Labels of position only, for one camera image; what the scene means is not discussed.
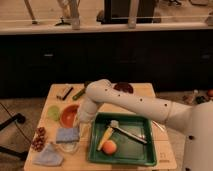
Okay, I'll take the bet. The white paper cup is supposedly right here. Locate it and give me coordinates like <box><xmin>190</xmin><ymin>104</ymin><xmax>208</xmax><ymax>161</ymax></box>
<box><xmin>60</xmin><ymin>142</ymin><xmax>79</xmax><ymax>154</ymax></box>

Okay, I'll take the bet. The grey dish brush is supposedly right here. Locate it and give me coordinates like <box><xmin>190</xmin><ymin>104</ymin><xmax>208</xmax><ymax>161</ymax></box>
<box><xmin>110</xmin><ymin>120</ymin><xmax>147</xmax><ymax>144</ymax></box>

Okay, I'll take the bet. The red grapes bunch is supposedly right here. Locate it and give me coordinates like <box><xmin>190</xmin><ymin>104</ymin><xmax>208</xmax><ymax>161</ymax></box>
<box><xmin>31</xmin><ymin>127</ymin><xmax>46</xmax><ymax>152</ymax></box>

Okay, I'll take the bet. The orange bowl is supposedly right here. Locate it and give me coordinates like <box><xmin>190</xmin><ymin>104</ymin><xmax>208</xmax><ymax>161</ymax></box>
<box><xmin>60</xmin><ymin>104</ymin><xmax>79</xmax><ymax>128</ymax></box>

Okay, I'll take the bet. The dark red bowl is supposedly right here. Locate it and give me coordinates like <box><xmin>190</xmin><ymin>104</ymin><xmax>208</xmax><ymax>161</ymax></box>
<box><xmin>114</xmin><ymin>82</ymin><xmax>134</xmax><ymax>93</ymax></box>

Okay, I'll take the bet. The green plastic tray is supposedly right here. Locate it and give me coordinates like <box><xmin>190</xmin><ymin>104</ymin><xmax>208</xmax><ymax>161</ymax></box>
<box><xmin>88</xmin><ymin>113</ymin><xmax>157</xmax><ymax>166</ymax></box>

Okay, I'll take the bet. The light blue cloth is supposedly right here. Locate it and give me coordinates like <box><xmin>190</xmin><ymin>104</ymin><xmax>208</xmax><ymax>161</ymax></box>
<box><xmin>33</xmin><ymin>143</ymin><xmax>63</xmax><ymax>167</ymax></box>

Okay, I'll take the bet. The black chair base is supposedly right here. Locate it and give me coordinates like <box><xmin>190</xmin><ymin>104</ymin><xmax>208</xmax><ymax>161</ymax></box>
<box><xmin>0</xmin><ymin>102</ymin><xmax>33</xmax><ymax>162</ymax></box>

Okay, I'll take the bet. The blue sponge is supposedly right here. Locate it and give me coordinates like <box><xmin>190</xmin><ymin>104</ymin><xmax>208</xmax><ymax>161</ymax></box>
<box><xmin>56</xmin><ymin>127</ymin><xmax>80</xmax><ymax>143</ymax></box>

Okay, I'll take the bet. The green marker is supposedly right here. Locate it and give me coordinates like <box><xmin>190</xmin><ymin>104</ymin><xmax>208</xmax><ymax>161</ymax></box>
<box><xmin>72</xmin><ymin>88</ymin><xmax>86</xmax><ymax>101</ymax></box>

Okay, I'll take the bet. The orange fruit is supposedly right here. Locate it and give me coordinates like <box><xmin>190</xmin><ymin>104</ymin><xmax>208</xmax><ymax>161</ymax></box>
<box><xmin>102</xmin><ymin>140</ymin><xmax>117</xmax><ymax>155</ymax></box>

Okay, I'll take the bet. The light green small cup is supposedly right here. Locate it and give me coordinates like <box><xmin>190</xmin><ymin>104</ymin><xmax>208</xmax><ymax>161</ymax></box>
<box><xmin>47</xmin><ymin>105</ymin><xmax>60</xmax><ymax>121</ymax></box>

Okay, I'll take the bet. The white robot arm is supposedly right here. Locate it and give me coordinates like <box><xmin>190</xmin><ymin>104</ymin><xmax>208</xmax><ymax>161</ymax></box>
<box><xmin>77</xmin><ymin>79</ymin><xmax>213</xmax><ymax>171</ymax></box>

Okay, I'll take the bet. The wooden table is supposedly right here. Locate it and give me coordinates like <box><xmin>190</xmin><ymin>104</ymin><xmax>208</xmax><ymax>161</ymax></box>
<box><xmin>23</xmin><ymin>82</ymin><xmax>178</xmax><ymax>171</ymax></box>

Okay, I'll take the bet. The dark metal cup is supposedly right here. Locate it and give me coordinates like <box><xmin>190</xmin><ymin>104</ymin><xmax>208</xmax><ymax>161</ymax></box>
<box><xmin>84</xmin><ymin>81</ymin><xmax>92</xmax><ymax>88</ymax></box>

